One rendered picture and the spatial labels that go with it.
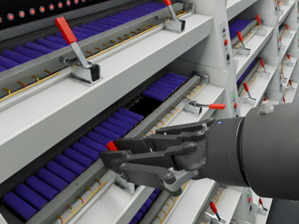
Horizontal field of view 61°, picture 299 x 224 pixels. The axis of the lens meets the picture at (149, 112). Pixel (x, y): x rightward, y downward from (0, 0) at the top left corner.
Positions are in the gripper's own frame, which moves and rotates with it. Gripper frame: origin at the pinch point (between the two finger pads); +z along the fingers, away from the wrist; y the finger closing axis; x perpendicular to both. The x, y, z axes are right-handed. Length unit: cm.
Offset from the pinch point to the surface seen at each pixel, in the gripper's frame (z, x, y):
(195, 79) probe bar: 6.0, -2.2, 37.9
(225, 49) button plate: -1.1, 1.7, 46.9
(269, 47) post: 5, -17, 113
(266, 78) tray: 6, -26, 96
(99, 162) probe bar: 7.2, -1.6, -0.4
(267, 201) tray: 16, -86, 78
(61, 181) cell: 9.7, -0.6, -6.9
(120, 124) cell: 11.0, 0.0, 10.8
